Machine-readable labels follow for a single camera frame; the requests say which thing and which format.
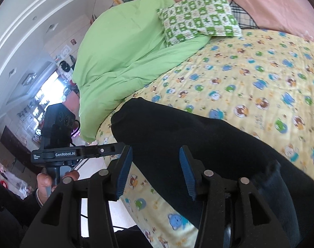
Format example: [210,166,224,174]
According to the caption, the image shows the dark sleeved left forearm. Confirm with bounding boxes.
[0,184,41,247]

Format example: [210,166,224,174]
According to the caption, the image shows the green duvet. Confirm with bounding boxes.
[72,0,210,142]

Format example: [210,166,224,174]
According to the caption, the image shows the person's left hand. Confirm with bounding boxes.
[36,170,79,205]

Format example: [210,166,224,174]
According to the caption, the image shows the green white patterned pillow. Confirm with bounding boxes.
[157,0,242,46]

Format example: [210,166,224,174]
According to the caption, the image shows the black pants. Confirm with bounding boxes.
[111,98,314,247]

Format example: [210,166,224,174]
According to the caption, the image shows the pink quilt with plaid hearts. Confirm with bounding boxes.
[167,0,314,44]

